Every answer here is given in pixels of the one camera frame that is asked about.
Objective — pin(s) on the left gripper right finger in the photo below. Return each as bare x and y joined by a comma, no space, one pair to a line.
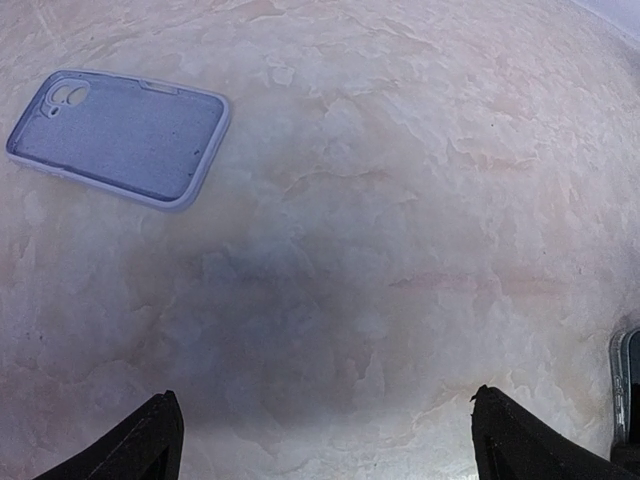
512,443

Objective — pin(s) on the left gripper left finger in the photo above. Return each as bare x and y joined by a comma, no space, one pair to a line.
147,444

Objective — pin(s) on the clear phone case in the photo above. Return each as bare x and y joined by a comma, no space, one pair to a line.
619,363

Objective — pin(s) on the lavender phone case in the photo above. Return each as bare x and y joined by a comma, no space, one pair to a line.
146,140

